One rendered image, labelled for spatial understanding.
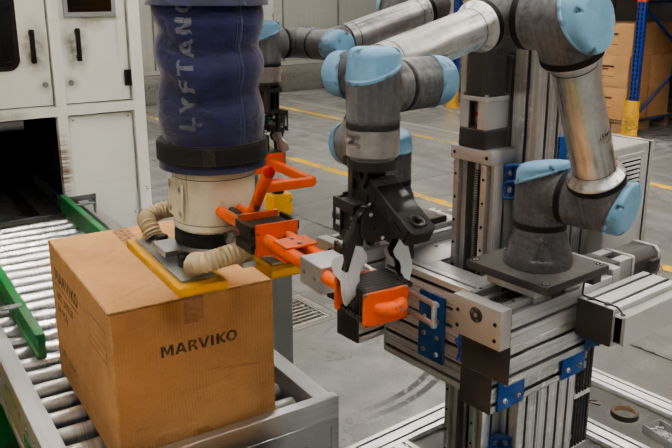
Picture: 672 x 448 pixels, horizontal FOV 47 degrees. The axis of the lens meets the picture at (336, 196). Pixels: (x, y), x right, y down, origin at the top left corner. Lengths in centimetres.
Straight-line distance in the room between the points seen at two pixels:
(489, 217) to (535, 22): 66
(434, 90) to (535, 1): 37
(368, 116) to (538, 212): 73
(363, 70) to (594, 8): 51
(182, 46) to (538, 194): 79
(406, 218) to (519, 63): 95
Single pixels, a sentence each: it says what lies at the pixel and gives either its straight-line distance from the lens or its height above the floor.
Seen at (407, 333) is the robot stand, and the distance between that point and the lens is 206.
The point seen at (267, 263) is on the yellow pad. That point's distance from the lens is 159.
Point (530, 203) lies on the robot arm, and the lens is 170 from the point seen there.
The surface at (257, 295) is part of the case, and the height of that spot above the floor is 91.
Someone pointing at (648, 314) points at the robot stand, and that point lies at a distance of 187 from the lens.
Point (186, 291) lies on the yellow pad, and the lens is 149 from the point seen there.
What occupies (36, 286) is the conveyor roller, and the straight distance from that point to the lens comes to 315.
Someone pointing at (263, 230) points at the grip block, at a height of 122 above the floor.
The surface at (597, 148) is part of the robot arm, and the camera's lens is 155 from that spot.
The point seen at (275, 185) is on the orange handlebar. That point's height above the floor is 121.
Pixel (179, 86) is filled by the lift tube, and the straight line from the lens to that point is 152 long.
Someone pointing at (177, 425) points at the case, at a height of 63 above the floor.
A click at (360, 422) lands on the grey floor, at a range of 314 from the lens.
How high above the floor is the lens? 164
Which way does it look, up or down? 15 degrees down
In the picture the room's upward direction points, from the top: straight up
